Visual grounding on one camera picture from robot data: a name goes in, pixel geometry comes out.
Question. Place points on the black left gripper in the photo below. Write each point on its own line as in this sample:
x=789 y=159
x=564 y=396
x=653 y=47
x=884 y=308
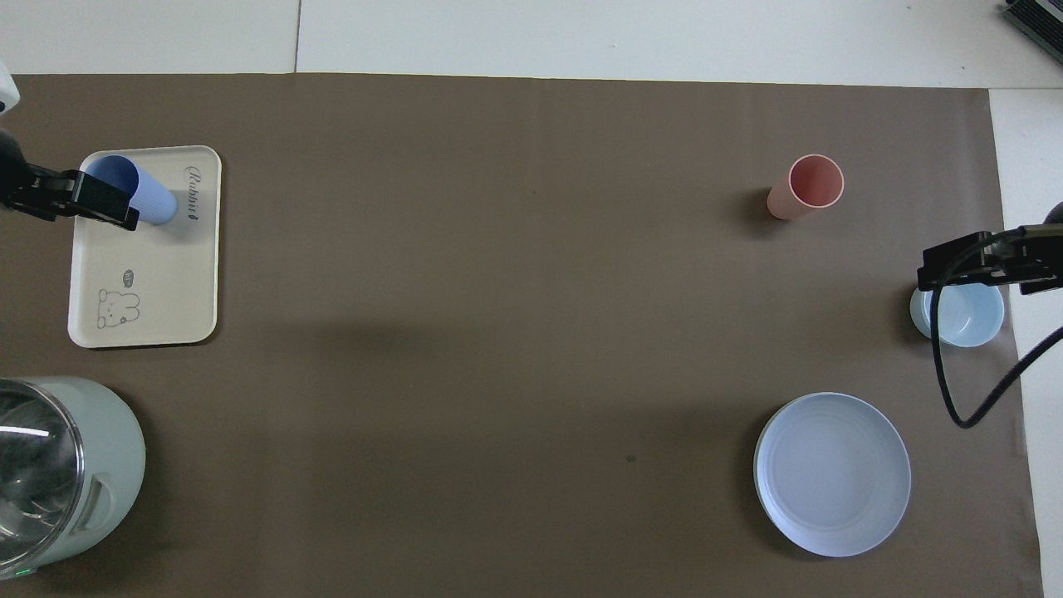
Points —
x=12 y=174

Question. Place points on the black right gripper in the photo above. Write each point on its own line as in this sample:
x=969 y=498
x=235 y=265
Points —
x=1055 y=218

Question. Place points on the blue ribbed cup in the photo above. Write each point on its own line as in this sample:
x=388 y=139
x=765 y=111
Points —
x=154 y=203

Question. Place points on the pink cup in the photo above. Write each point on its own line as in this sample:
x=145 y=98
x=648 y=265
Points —
x=810 y=187

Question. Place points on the cream tray with rabbit print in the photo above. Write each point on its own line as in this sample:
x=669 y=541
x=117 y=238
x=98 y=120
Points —
x=158 y=282

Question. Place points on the light blue bowl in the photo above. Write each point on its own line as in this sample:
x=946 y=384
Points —
x=967 y=320

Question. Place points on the dark grey ribbed device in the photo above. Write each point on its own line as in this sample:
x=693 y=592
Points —
x=1038 y=21

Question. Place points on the pale green electric pot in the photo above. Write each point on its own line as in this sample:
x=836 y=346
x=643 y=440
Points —
x=112 y=465

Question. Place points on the pale blue plate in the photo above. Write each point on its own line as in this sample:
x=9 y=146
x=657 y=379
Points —
x=830 y=473

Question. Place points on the glass pot lid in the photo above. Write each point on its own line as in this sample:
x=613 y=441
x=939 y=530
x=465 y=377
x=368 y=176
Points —
x=37 y=473

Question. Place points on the brown paper table mat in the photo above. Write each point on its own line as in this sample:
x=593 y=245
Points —
x=498 y=332

